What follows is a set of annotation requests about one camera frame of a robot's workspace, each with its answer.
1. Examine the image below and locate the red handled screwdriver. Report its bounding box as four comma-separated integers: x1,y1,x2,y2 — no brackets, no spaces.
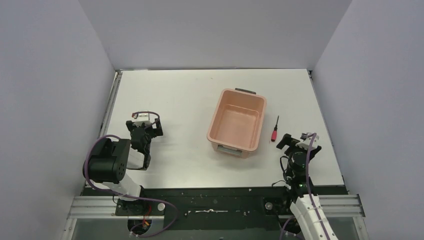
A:
270,115,280,142

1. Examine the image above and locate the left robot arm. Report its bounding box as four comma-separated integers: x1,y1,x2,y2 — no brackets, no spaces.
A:
82,118,163,202

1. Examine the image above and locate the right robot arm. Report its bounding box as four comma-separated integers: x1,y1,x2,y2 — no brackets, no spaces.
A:
276,132,338,240

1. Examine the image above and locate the pink plastic bin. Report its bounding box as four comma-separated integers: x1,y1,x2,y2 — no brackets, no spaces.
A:
206,88,267,159

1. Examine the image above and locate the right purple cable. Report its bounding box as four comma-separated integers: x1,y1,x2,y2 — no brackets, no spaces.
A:
278,132,332,240

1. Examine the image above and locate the purple cable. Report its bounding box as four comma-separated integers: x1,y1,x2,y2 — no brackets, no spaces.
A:
278,132,332,240
83,110,179,239

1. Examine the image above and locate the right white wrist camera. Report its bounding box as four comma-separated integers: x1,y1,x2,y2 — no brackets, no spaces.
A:
295,132,320,150

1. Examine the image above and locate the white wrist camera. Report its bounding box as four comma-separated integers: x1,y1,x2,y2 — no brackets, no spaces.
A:
132,112,151,127
295,132,320,150

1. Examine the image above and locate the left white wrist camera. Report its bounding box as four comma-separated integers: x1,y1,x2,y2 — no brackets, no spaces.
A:
132,112,151,127

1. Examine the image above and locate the left side aluminium rail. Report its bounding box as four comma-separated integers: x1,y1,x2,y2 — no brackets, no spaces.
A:
98,70,123,137

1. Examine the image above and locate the aluminium rail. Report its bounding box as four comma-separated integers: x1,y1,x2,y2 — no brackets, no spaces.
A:
67,195,366,220
98,70,123,137

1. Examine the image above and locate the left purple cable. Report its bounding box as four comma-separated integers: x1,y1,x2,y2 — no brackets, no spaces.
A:
83,110,179,239

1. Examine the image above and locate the aluminium front rail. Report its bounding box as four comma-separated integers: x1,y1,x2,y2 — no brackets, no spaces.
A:
67,195,366,220

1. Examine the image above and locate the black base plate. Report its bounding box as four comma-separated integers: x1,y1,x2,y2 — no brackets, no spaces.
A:
81,185,349,231

